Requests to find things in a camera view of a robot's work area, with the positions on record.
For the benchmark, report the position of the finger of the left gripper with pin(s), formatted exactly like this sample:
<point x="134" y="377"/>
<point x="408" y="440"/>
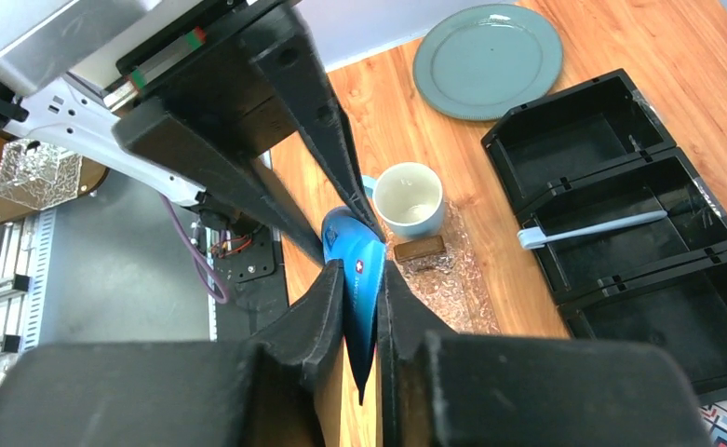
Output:
<point x="154" y="133"/>
<point x="283" y="50"/>

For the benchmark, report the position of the light blue toothbrush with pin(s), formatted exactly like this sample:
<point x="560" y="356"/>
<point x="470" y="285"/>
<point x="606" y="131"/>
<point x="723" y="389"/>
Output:
<point x="534" y="238"/>

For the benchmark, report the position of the blue toothpaste tube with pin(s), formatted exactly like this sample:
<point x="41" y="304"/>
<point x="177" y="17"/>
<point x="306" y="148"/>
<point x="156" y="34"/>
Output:
<point x="363" y="255"/>

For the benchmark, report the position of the aluminium frame rail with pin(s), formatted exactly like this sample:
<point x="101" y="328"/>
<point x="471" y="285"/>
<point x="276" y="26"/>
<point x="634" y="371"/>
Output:
<point x="24" y="266"/>

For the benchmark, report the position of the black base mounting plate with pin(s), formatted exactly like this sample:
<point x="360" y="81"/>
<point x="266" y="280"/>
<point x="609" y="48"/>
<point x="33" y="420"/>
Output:
<point x="251" y="270"/>

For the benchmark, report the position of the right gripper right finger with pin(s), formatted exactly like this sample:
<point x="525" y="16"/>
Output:
<point x="439" y="387"/>

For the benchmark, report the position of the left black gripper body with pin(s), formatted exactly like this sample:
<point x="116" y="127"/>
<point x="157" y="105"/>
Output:
<point x="200" y="65"/>

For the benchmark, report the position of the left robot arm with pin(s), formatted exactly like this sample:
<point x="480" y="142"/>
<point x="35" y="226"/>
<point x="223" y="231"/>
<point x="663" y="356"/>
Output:
<point x="56" y="64"/>

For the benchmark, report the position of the black compartment organizer box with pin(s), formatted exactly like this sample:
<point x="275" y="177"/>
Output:
<point x="597" y="152"/>

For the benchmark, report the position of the light blue mug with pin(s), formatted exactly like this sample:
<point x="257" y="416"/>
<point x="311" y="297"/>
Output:
<point x="409" y="197"/>

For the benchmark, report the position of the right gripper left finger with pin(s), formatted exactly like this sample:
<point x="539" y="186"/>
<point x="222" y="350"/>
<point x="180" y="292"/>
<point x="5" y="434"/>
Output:
<point x="279" y="387"/>

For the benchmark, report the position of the clear glass tray wooden handles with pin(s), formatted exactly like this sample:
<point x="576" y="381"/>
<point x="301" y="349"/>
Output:
<point x="451" y="284"/>

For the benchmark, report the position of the grey blue round plate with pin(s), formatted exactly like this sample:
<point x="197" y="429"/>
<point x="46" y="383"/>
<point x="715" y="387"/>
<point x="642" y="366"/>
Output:
<point x="482" y="61"/>

